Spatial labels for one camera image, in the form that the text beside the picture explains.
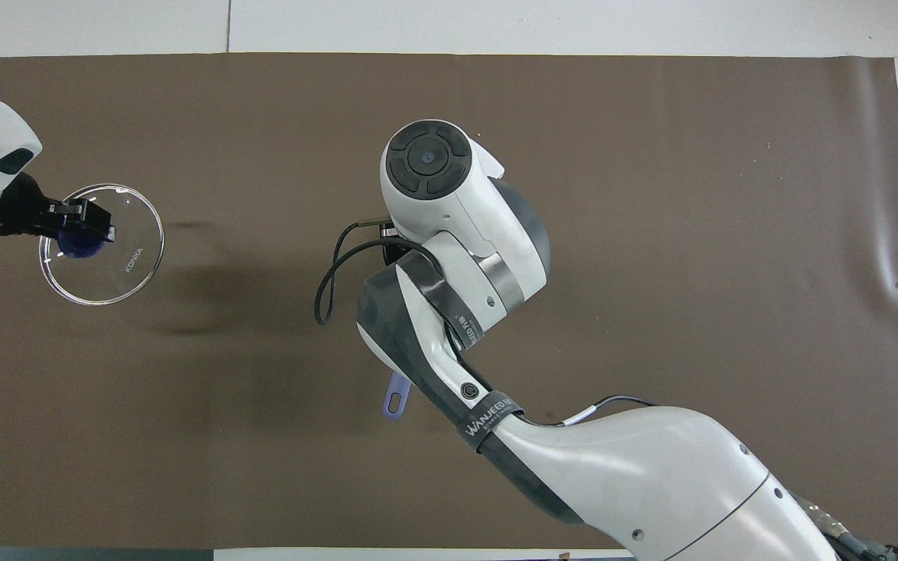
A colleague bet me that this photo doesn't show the brown table mat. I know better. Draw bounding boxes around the brown table mat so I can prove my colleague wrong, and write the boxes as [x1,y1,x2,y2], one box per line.
[0,52,898,550]

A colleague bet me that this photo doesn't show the dark pot with purple handle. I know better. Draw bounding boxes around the dark pot with purple handle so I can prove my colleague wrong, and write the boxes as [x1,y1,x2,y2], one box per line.
[382,369,413,422]

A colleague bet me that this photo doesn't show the glass lid with purple knob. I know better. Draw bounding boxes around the glass lid with purple knob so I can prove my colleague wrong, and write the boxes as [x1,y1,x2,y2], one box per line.
[37,183,166,306]

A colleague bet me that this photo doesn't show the thin black white cable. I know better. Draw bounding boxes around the thin black white cable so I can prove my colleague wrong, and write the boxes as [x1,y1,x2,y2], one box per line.
[531,395,657,429]

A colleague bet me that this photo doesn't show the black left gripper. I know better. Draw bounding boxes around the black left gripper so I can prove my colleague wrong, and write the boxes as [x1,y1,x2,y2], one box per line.
[0,172,118,244]

